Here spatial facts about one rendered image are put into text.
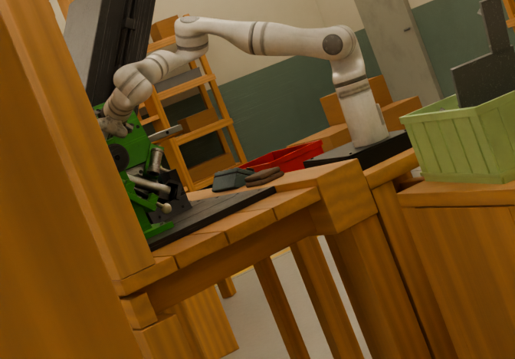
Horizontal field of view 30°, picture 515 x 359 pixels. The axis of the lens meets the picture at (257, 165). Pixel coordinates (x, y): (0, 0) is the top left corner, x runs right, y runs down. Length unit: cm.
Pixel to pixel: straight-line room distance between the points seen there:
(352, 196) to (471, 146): 43
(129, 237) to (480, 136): 78
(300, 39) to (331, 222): 53
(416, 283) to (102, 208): 86
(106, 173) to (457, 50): 901
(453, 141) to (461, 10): 851
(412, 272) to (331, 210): 29
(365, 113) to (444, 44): 851
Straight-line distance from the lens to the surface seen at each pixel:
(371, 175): 244
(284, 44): 261
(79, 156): 209
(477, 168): 211
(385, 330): 248
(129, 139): 282
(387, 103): 965
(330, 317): 304
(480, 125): 202
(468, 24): 1063
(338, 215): 237
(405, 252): 249
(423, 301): 252
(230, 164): 1189
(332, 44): 257
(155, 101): 578
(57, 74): 211
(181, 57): 265
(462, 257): 224
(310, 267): 300
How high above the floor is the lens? 118
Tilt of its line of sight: 5 degrees down
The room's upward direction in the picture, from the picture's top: 22 degrees counter-clockwise
